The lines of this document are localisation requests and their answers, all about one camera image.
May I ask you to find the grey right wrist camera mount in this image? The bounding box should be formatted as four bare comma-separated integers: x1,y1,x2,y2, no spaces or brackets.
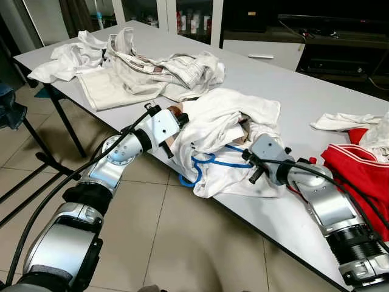
249,134,291,174

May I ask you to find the white printed sweatshirt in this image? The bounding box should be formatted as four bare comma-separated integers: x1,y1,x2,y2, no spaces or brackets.
164,88,289,200

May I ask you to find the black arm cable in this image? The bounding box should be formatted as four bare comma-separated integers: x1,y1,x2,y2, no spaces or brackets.
0,105,160,290
255,155,389,244

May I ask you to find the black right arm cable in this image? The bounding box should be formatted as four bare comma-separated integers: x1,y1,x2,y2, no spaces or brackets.
255,155,389,244

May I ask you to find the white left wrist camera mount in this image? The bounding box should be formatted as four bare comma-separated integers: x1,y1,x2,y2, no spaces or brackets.
149,108,182,153

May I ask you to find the grey curtain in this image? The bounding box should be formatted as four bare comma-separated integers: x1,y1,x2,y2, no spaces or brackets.
58,0,98,34

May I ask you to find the white glass-door cabinet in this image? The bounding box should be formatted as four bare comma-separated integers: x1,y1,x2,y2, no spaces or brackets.
112,0,224,48

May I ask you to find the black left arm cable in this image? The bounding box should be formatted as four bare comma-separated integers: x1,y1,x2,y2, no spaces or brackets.
0,105,160,290

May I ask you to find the black speaker with gold badge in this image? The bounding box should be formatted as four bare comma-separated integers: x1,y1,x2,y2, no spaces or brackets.
228,0,268,32

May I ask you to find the dark television stand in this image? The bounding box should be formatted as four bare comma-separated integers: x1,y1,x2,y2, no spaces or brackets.
222,0,389,83

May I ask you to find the white hooded jacket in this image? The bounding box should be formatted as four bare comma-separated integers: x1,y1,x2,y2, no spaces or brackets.
27,29,110,83

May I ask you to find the black clothes rack stand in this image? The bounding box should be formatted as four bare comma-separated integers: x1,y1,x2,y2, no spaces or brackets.
0,119,80,229

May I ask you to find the white drawer front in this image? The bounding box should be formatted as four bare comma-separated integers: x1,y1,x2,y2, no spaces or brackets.
222,40,305,72

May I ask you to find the white crumpled shirt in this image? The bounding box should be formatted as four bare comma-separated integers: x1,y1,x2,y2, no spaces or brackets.
310,111,389,160

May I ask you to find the blue denim skirt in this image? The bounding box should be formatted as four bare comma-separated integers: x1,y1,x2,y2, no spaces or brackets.
0,82,28,131

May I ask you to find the red white-striped garment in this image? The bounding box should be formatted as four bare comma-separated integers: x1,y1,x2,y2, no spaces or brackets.
320,128,389,241

